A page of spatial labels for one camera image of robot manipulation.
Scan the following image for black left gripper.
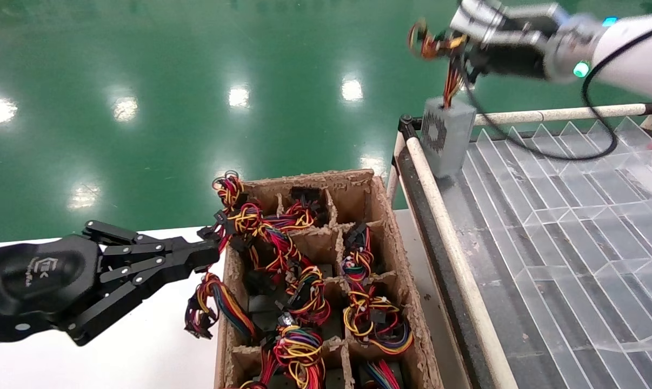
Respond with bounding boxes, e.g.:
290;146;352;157
0;219;222;347

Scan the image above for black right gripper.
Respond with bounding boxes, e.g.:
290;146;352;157
436;32;549;85

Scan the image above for grey power supply with wires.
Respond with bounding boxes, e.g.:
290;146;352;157
408;19;477;179

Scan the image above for red yellow bundle black connectors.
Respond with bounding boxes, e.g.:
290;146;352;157
276;186;322;230

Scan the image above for brown cardboard divider box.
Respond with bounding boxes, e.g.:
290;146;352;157
214;169;445;389

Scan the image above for rainbow ribbon wire bundle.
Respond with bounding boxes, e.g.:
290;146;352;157
184;272;257;341

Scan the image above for red yellow looped wire bundle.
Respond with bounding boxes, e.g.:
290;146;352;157
212;171;247;212

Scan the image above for long red blue wire bundle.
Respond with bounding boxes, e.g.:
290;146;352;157
196;203;308;277

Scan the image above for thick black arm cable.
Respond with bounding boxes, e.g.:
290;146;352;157
465;21;652;162

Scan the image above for multicolour wire bundle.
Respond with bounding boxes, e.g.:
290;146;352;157
358;359;403;389
344;222;382;283
238;323;328;389
284;265;332;326

